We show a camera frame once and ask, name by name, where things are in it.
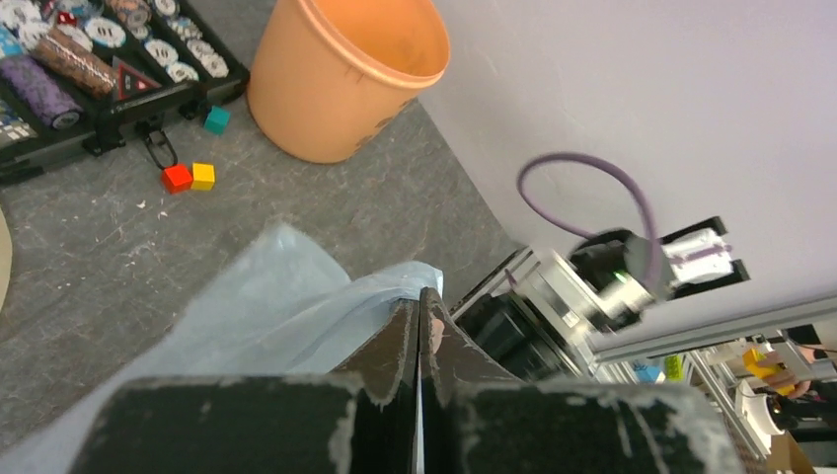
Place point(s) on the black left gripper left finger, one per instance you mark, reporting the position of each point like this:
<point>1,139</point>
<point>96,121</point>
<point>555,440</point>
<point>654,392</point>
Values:
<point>385,420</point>

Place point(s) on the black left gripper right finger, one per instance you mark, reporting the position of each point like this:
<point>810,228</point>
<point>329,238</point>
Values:
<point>453,369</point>

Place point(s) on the light blue plastic bag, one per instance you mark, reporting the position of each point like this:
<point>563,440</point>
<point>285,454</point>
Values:
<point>284,306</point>

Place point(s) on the orange plastic trash bin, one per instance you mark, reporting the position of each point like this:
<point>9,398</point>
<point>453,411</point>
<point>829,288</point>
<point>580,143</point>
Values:
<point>328,76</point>

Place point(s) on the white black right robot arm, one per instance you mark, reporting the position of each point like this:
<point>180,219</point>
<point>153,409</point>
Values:
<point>606,283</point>

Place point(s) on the yellow small cube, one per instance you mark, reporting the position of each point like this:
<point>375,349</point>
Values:
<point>203,176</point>

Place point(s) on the red small cube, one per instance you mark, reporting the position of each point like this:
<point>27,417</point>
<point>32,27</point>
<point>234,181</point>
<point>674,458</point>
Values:
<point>176,179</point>

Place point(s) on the teal small cube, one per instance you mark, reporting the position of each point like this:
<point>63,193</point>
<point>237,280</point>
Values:
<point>216,120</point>

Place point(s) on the black poker chip case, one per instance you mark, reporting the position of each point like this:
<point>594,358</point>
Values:
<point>169,62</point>

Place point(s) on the brown poker chip stack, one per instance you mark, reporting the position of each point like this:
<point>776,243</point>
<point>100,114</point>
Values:
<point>64,56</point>

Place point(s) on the purple poker chip stack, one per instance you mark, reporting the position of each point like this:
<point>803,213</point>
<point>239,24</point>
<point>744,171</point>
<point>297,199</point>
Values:
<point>30,82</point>

